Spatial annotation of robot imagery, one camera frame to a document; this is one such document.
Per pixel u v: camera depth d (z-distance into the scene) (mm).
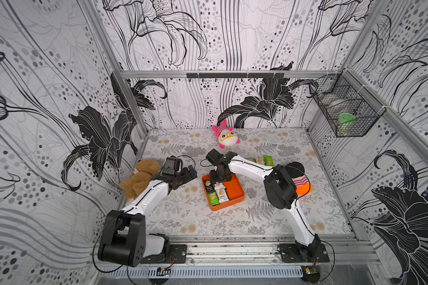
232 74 905
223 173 711
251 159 1041
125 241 413
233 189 908
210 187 900
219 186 904
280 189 553
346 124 798
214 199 860
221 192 881
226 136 1073
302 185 879
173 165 675
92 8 691
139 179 862
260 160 1029
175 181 650
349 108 796
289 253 709
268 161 1016
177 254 731
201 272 765
